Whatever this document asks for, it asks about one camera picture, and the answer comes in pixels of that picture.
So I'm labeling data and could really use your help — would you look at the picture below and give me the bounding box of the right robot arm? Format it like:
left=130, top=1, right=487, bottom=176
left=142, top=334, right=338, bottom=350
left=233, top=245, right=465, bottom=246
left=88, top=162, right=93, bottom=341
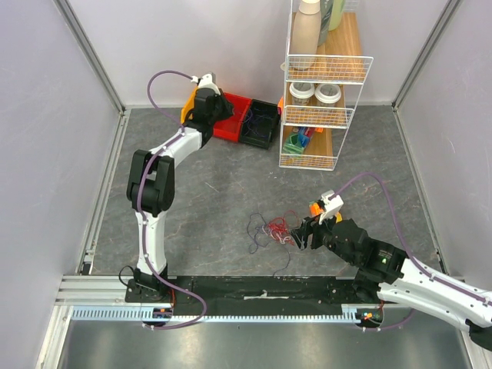
left=290, top=218, right=491, bottom=350

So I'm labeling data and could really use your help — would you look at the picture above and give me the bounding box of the blue red packet on shelf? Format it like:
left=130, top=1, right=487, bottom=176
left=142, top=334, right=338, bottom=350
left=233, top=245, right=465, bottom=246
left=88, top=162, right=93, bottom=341
left=298, top=127, right=324, bottom=140

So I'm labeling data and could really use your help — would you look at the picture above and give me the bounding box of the grey-green bottle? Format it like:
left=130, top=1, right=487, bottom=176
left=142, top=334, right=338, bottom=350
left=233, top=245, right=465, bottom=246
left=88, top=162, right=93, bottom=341
left=317, top=0, right=334, bottom=46

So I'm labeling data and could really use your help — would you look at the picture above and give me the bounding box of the slotted cable duct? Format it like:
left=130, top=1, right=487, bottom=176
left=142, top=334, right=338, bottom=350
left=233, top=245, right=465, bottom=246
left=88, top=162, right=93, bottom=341
left=71, top=306, right=382, bottom=324

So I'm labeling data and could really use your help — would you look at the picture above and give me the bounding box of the yellow storage bin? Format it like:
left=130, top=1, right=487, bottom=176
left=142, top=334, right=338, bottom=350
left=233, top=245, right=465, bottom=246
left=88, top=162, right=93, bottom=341
left=179, top=88, right=198, bottom=131

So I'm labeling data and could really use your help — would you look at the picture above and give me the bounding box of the red storage bin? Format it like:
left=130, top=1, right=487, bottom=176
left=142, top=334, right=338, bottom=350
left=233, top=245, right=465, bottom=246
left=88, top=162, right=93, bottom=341
left=213, top=93, right=252, bottom=142

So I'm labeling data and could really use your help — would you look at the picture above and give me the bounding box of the white wire shelf rack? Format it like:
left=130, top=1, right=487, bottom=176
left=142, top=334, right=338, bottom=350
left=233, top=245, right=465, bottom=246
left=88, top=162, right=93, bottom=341
left=279, top=1, right=374, bottom=171

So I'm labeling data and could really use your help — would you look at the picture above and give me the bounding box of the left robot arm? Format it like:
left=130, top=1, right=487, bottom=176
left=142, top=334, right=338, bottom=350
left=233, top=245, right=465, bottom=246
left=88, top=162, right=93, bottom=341
left=126, top=88, right=233, bottom=302

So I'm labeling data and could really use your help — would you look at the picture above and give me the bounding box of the left paper cup with lid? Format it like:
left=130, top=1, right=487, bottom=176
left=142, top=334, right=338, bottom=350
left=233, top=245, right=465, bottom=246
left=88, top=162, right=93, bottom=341
left=289, top=81, right=315, bottom=106

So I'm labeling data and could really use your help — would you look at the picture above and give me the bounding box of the black storage bin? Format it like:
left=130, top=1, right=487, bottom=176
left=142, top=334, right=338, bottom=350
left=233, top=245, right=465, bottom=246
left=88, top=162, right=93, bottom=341
left=239, top=99, right=281, bottom=149

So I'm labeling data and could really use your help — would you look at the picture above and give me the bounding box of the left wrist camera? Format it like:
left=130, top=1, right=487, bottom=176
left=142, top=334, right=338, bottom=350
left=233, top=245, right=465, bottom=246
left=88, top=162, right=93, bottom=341
left=198, top=73, right=220, bottom=95

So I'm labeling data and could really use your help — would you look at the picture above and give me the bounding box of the beige bottle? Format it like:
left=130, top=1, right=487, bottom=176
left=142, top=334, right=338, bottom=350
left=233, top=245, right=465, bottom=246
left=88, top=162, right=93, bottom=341
left=289, top=0, right=321, bottom=71

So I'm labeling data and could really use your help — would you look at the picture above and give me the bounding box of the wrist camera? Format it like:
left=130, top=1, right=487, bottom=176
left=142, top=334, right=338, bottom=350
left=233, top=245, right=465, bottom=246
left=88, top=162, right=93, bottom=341
left=317, top=190, right=344, bottom=224
left=198, top=73, right=220, bottom=95

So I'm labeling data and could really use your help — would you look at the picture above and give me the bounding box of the light green bottle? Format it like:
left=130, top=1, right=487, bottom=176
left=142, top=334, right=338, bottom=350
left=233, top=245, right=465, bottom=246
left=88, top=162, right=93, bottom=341
left=328, top=0, right=345, bottom=31

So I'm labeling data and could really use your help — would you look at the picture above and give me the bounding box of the orange green sponge pack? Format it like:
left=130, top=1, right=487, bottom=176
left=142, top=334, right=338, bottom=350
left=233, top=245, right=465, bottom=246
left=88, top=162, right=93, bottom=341
left=309, top=201, right=343, bottom=223

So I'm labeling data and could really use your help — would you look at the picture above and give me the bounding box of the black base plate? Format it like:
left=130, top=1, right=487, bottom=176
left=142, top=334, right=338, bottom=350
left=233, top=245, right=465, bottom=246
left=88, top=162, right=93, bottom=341
left=171, top=276, right=381, bottom=317

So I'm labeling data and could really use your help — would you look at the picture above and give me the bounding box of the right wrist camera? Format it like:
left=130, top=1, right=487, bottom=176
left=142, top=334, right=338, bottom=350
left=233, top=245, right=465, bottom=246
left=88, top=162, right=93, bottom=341
left=317, top=190, right=344, bottom=224

